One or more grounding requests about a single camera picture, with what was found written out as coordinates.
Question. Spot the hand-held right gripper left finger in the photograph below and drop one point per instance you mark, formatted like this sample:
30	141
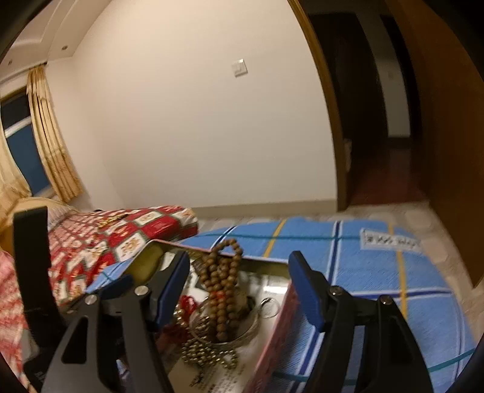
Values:
170	293

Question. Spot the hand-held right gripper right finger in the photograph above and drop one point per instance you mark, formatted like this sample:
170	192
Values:
307	293

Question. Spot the silver bangle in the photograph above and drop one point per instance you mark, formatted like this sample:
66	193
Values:
196	330

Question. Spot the pink tin box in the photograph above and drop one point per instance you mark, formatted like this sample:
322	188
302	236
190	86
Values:
276	340

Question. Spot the cream wooden headboard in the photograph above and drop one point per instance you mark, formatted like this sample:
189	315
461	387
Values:
7	230

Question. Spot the blue plaid cloth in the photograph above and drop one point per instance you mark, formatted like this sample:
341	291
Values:
378	279

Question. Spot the small golden object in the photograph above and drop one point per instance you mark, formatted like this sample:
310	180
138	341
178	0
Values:
111	220

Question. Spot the wide beige curtain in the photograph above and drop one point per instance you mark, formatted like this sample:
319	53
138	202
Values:
9	177

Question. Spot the white cloth label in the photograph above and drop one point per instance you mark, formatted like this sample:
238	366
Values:
391	240

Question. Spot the window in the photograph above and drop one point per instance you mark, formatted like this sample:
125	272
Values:
26	151

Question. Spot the narrow beige curtain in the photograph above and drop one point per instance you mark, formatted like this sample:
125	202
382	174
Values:
55	143

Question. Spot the brown wooden door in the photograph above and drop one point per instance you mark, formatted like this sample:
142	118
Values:
453	132

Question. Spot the wooden door frame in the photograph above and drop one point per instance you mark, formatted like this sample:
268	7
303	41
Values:
332	113

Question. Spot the white light switch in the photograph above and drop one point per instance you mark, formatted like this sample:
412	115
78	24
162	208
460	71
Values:
239	67

